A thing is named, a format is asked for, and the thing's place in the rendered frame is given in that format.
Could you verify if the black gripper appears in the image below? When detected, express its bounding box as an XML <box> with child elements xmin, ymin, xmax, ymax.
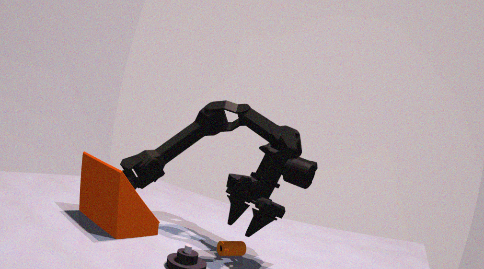
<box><xmin>226</xmin><ymin>169</ymin><xmax>286</xmax><ymax>237</ymax></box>

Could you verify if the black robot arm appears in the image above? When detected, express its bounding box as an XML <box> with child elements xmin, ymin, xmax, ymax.
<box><xmin>120</xmin><ymin>100</ymin><xmax>318</xmax><ymax>198</ymax></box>

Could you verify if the orange cylinder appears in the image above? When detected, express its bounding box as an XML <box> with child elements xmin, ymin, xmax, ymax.
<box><xmin>217</xmin><ymin>241</ymin><xmax>246</xmax><ymax>256</ymax></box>

